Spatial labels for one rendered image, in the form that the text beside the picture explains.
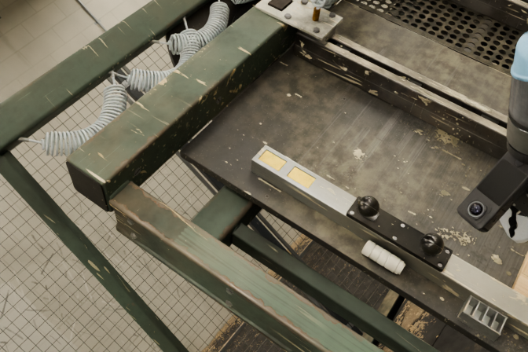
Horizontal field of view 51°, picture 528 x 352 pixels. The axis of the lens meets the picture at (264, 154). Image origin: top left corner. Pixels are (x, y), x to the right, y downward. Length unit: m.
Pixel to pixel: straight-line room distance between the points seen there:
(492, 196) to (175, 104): 0.64
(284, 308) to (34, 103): 0.92
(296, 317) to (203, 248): 0.20
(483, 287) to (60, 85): 1.15
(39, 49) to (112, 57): 4.28
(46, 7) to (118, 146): 5.08
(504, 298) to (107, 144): 0.77
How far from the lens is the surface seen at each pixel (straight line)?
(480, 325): 1.06
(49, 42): 5.97
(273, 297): 0.95
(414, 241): 1.06
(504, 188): 0.78
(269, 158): 1.12
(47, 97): 1.58
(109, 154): 1.06
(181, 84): 1.17
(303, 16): 1.36
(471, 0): 1.70
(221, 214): 1.13
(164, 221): 1.02
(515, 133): 0.74
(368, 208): 0.94
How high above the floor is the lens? 1.86
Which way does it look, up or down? 8 degrees down
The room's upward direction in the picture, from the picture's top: 42 degrees counter-clockwise
